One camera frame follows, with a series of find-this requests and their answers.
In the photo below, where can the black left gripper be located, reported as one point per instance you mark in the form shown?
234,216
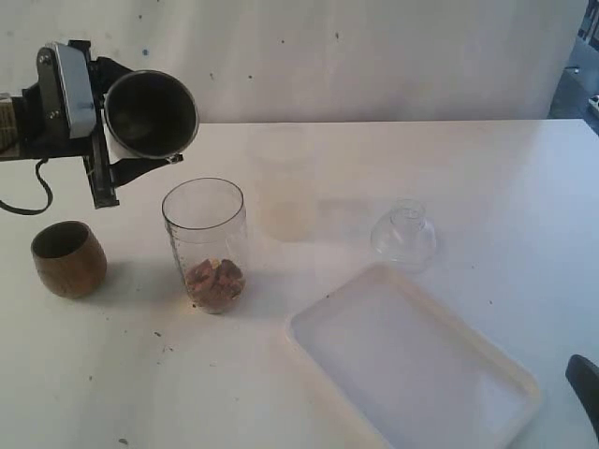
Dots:
35,142

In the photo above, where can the stainless steel cup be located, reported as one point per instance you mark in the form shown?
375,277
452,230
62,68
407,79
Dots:
150,115

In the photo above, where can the brown wooden cup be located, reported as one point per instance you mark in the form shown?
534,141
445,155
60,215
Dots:
69,259

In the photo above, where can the gold coins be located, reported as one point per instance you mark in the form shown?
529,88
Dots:
214,285

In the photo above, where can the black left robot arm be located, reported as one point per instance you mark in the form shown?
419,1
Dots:
9,126

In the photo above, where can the clear glass with amber liquid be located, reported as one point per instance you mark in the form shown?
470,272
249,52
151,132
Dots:
206,219

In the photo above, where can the clear dome strainer lid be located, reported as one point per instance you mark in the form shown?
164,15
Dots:
405,235

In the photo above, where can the frosted plastic cup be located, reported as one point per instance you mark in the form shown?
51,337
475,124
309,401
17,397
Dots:
284,173

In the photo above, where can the white plastic tray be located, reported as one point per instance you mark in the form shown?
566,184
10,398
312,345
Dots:
409,367

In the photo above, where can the dark right gripper tip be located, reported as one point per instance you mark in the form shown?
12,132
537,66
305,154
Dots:
582,375

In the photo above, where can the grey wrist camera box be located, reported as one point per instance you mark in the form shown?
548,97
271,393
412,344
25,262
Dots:
66,91

